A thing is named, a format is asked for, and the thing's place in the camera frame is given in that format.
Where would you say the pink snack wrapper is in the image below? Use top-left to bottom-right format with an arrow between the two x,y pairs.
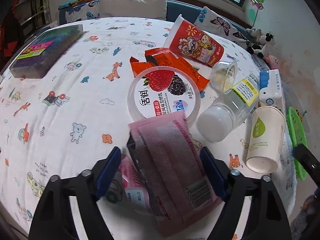
119,111 -> 221,237

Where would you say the clear plastic bottle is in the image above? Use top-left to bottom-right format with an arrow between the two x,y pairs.
196,74 -> 259,142

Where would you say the white paper cup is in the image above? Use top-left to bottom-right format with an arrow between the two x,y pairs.
246,106 -> 285,174

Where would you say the white milk carton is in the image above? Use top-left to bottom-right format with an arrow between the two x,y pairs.
259,69 -> 286,115

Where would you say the strawberry yogurt tub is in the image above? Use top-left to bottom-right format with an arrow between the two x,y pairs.
127,66 -> 201,125

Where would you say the small clear plastic cup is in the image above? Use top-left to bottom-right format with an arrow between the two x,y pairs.
209,61 -> 238,93

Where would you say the orange snack wrapper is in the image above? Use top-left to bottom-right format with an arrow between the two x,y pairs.
129,48 -> 209,92

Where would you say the red cartoon paper cup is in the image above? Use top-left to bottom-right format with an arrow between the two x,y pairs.
164,15 -> 224,67

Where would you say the green plastic trash basket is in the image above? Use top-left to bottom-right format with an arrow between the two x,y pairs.
286,106 -> 308,181

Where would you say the grey sleeve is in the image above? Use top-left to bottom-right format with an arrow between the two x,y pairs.
290,195 -> 319,239

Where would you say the printed white table cloth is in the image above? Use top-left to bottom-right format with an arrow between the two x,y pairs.
1,18 -> 297,239

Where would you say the pink plush toy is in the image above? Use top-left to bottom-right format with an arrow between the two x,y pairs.
265,55 -> 279,70

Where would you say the cow plush toy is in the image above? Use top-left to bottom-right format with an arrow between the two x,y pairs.
246,28 -> 275,60

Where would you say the butterfly print pillow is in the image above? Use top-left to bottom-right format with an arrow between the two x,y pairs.
194,7 -> 250,50

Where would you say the beige cushion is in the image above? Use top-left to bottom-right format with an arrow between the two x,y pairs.
99,0 -> 167,21

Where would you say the blue sofa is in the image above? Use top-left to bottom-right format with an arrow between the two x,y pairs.
59,0 -> 251,30

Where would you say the colourful pinwheel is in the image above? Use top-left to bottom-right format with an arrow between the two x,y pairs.
249,0 -> 265,26

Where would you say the metal rack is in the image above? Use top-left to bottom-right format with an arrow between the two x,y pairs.
14,0 -> 51,33

